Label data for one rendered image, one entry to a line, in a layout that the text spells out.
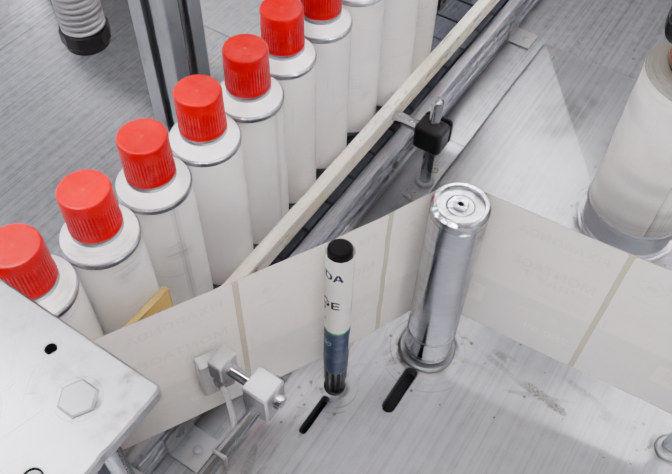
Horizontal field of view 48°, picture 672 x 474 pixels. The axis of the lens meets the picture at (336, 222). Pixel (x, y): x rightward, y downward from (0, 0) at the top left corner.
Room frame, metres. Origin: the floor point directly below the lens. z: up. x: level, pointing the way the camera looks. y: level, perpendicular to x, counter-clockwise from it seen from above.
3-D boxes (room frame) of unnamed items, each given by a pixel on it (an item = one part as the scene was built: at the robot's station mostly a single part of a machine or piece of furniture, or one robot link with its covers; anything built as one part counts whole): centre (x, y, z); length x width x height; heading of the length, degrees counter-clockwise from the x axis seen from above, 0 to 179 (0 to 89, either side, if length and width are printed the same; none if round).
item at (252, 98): (0.42, 0.07, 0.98); 0.05 x 0.05 x 0.20
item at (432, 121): (0.52, -0.09, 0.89); 0.03 x 0.03 x 0.12; 58
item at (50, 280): (0.25, 0.18, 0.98); 0.05 x 0.05 x 0.20
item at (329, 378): (0.26, 0.00, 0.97); 0.02 x 0.02 x 0.19
